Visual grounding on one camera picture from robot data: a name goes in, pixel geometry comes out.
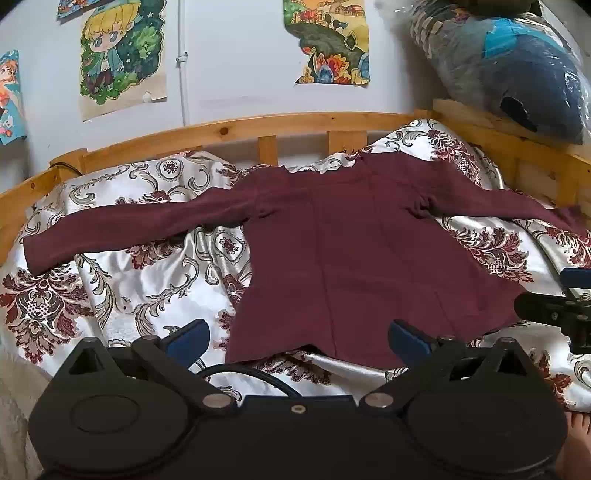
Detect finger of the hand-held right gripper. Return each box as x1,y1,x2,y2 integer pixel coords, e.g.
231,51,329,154
514,292,591,354
560,268,591,296

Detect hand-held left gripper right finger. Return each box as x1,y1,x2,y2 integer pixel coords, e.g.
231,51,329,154
358,318,530,411

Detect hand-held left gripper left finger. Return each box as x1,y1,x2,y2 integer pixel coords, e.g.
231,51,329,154
60,318,236,411

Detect maroon long-sleeve sweater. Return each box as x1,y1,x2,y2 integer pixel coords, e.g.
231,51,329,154
23,154,591,370

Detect white floral satin blanket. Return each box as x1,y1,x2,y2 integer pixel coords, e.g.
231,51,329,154
0,117,591,411

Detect person's foot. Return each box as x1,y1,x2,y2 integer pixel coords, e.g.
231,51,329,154
556,410,591,480

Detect white fluffy blanket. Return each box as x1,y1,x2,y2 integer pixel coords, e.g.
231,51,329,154
0,353,52,480

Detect blue plush in plastic bag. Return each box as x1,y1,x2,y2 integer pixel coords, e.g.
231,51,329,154
409,0,591,146

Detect dark cloth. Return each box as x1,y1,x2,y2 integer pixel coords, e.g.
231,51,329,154
455,0,542,20

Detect blond cartoon character poster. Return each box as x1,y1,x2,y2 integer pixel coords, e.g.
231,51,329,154
78,0,169,122

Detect thick black cable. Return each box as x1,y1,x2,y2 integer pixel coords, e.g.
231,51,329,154
196,364,303,400

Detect wooden bed frame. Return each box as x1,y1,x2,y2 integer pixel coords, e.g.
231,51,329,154
0,98,591,268

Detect thin black cable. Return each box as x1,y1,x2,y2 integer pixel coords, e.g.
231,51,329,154
48,156,85,176

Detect white wall pipe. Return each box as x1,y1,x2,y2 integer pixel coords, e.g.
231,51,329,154
174,0,192,127

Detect orange-haired cartoon wall poster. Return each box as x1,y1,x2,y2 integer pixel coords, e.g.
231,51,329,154
0,50,27,146

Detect colourful landscape wall poster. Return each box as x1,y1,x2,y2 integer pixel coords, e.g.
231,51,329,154
283,0,371,87

